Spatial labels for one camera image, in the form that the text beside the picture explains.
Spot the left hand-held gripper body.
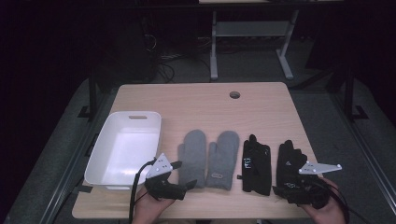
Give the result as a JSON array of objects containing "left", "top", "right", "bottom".
[{"left": 144, "top": 152, "right": 189, "bottom": 201}]

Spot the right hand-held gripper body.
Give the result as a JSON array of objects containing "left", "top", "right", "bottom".
[{"left": 289, "top": 161, "right": 343, "bottom": 210}]

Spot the plain grey mitten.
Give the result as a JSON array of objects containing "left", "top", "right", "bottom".
[{"left": 177, "top": 129, "right": 207, "bottom": 189}]

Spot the black glove with triangle mark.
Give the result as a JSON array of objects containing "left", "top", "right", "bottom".
[{"left": 274, "top": 139, "right": 312, "bottom": 200}]

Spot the grey mitten with oval patch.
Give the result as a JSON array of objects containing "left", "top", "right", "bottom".
[{"left": 205, "top": 130, "right": 241, "bottom": 191}]

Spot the white plastic bin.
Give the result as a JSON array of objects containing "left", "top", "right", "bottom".
[{"left": 83, "top": 110, "right": 163, "bottom": 191}]

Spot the person's left hand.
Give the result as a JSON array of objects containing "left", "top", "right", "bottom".
[{"left": 132, "top": 186, "right": 176, "bottom": 224}]

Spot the person's right hand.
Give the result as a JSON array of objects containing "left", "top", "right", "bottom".
[{"left": 300, "top": 177, "right": 347, "bottom": 224}]

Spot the black glove with blue-white mark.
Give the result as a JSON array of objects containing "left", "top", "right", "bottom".
[{"left": 236, "top": 133, "right": 273, "bottom": 197}]

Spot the black metal stand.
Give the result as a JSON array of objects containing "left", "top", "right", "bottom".
[
  {"left": 337, "top": 63, "right": 370, "bottom": 123},
  {"left": 77, "top": 66, "right": 101, "bottom": 119}
]

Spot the tangle of floor cables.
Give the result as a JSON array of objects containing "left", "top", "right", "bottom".
[{"left": 143, "top": 31, "right": 213, "bottom": 84}]

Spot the white metal desk frame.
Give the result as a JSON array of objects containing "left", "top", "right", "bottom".
[{"left": 209, "top": 8, "right": 300, "bottom": 81}]

